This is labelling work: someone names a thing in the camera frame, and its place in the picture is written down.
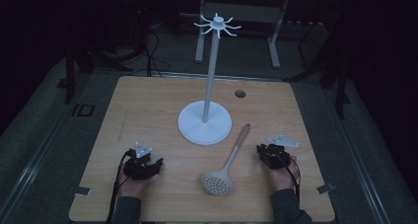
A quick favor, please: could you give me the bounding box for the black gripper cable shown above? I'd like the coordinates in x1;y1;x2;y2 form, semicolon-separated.
104;149;133;224
278;151;302;203

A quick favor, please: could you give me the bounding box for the beige slotted spoon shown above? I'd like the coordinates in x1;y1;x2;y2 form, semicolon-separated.
200;123;251;197

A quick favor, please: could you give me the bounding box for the black metal stand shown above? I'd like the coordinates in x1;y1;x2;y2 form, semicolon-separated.
285;20;352;120

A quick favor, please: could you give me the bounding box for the grey tape piece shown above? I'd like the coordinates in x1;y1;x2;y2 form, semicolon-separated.
316;183;336;195
74;186;92;197

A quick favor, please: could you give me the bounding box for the person's right hand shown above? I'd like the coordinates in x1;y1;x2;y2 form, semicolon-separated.
265;155;301;192

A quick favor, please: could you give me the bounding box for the white hook rack stand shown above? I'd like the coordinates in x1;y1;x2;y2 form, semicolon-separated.
177;12;243;146

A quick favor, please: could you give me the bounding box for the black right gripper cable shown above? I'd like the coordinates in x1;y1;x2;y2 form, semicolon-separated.
278;151;302;203

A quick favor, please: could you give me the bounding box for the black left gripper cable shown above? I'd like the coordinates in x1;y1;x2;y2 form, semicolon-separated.
104;149;133;224

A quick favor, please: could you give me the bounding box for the black floor cable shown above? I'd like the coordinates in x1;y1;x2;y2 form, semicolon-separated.
143;26;171;78

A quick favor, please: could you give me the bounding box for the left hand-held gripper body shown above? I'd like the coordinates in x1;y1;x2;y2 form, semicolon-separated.
122;141;159;181

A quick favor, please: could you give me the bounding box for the grey metal frame table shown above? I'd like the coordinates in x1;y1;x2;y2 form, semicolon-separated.
194;0;292;69

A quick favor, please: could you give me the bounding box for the person's left hand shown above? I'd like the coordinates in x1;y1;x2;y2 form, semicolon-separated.
116;166;154;199

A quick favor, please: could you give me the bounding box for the black tripod stand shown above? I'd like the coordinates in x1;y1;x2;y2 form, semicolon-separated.
57;36;134;106

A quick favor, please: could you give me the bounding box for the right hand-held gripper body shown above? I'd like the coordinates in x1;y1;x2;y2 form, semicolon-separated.
261;134;301;171

